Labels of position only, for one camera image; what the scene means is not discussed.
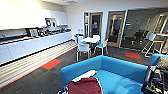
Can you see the red white varsity jacket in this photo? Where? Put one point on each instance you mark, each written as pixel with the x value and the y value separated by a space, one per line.
pixel 85 86

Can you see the white chair blue seat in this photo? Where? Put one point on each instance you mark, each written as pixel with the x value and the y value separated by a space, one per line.
pixel 101 45
pixel 82 40

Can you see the white square table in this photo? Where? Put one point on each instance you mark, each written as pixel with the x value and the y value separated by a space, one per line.
pixel 90 40

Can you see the wooden glass door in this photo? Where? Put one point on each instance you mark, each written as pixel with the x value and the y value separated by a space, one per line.
pixel 115 28
pixel 95 24

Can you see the black coffee machine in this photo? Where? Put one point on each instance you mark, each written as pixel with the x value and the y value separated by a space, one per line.
pixel 50 23

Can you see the long blue sofa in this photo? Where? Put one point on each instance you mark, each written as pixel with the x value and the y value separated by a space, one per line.
pixel 116 73

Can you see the white lower kitchen cabinets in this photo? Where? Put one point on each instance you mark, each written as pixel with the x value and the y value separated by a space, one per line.
pixel 33 45

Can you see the white kitchen cabinets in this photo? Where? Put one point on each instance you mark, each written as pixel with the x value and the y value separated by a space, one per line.
pixel 33 45
pixel 30 15

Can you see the silver counter appliance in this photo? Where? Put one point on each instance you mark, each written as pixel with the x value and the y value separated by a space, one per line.
pixel 33 32

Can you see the black office chair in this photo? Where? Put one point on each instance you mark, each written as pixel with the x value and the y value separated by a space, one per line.
pixel 138 35

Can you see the white upper kitchen cabinets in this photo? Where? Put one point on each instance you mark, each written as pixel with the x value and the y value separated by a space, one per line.
pixel 30 15

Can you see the white bar stool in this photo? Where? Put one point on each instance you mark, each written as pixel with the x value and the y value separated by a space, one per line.
pixel 150 36

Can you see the short blue sofa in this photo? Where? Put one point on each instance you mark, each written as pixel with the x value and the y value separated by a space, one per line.
pixel 152 59

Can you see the white high table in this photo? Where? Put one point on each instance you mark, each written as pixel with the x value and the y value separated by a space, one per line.
pixel 161 34

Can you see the patterned grey cushion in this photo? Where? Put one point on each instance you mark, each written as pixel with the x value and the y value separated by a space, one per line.
pixel 162 62

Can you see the small wall sign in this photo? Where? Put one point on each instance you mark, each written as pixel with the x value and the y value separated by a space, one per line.
pixel 128 22

